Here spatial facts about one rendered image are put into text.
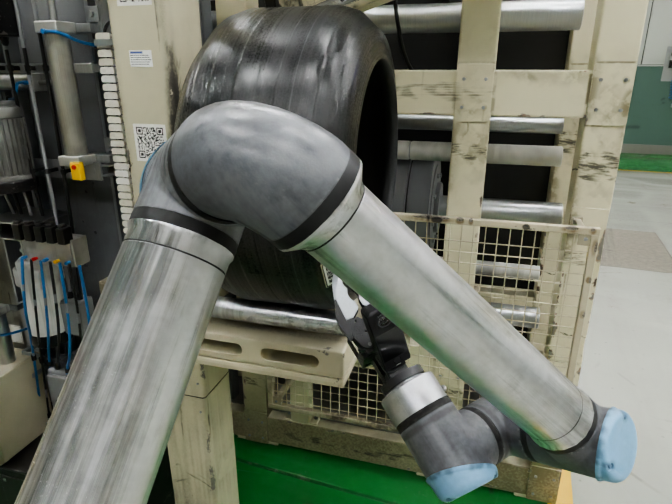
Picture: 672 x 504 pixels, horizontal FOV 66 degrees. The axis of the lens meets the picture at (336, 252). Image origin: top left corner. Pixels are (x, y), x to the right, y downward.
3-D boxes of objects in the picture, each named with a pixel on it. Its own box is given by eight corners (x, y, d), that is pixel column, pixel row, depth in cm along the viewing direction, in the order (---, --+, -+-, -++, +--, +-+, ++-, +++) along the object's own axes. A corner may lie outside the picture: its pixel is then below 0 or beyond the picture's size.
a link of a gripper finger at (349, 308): (321, 290, 89) (347, 334, 85) (319, 275, 83) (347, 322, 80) (336, 282, 89) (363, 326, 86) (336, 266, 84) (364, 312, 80)
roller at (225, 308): (188, 288, 107) (197, 299, 111) (180, 306, 104) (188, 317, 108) (351, 308, 98) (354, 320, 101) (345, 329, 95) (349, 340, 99)
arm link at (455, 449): (479, 485, 77) (432, 518, 71) (432, 410, 82) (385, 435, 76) (516, 465, 70) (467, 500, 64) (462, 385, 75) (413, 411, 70)
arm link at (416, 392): (398, 422, 71) (456, 387, 73) (380, 390, 73) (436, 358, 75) (393, 432, 79) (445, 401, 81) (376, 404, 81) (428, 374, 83)
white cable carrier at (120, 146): (127, 260, 117) (94, 32, 101) (140, 253, 121) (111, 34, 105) (143, 262, 116) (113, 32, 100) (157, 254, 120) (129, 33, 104)
